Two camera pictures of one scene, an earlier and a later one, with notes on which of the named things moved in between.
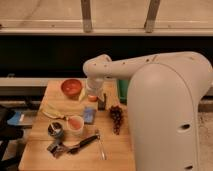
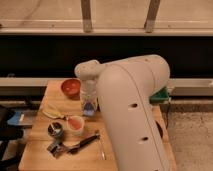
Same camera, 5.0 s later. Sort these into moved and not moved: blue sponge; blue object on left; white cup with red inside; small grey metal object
Moved: blue sponge
Not moved: small grey metal object; white cup with red inside; blue object on left
